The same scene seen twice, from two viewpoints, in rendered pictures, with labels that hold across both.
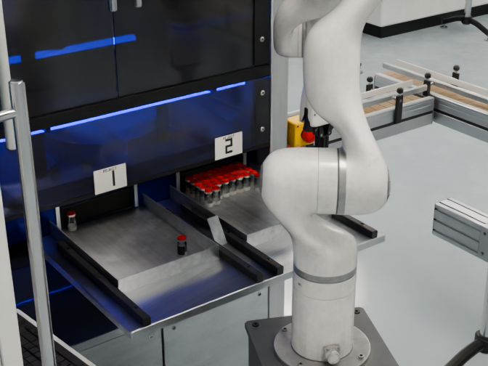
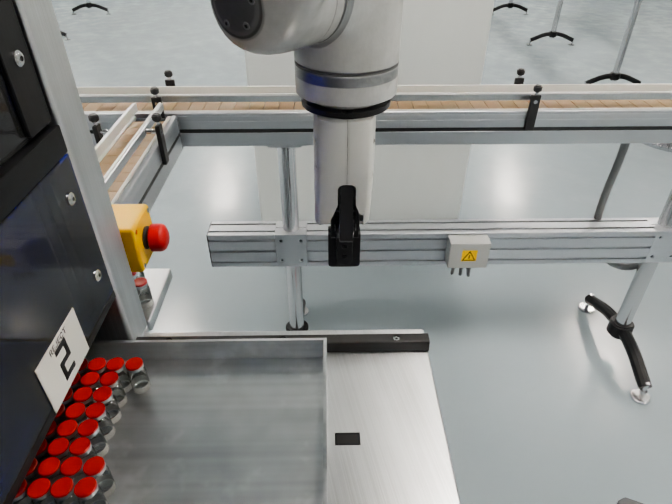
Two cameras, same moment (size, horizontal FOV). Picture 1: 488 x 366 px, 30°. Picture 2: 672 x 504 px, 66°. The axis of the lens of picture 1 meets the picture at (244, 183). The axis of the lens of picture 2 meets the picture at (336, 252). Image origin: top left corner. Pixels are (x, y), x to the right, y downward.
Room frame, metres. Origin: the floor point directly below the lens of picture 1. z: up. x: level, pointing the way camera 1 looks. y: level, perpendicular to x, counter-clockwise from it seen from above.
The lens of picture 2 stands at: (1.72, 0.17, 1.41)
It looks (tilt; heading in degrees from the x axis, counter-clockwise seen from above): 36 degrees down; 305
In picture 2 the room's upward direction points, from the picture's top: straight up
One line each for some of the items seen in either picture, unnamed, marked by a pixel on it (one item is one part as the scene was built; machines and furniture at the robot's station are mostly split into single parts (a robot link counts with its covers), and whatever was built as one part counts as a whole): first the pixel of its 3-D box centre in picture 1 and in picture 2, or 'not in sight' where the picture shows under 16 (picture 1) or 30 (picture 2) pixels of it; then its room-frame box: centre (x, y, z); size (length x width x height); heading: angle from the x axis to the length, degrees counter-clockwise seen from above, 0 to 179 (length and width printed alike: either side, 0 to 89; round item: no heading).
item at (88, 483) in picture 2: (208, 197); (91, 498); (2.08, 0.09, 0.90); 0.02 x 0.02 x 0.05
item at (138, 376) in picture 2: (258, 182); (138, 375); (2.17, -0.04, 0.90); 0.02 x 0.02 x 0.05
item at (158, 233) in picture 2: (308, 134); (154, 237); (2.28, -0.17, 0.99); 0.04 x 0.04 x 0.04; 36
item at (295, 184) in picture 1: (308, 210); not in sight; (1.49, -0.12, 1.16); 0.19 x 0.12 x 0.24; 86
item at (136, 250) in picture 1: (132, 239); not in sight; (1.88, 0.26, 0.90); 0.34 x 0.26 x 0.04; 36
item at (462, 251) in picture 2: not in sight; (467, 251); (2.12, -1.08, 0.50); 0.12 x 0.05 x 0.09; 36
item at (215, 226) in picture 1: (229, 239); not in sight; (1.85, 0.03, 0.91); 0.14 x 0.03 x 0.06; 36
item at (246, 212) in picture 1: (248, 201); (176, 433); (2.07, -0.01, 0.90); 0.34 x 0.26 x 0.04; 36
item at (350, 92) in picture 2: not in sight; (346, 77); (1.96, -0.18, 1.27); 0.09 x 0.08 x 0.03; 126
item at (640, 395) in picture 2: not in sight; (616, 335); (1.65, -1.50, 0.07); 0.50 x 0.08 x 0.14; 126
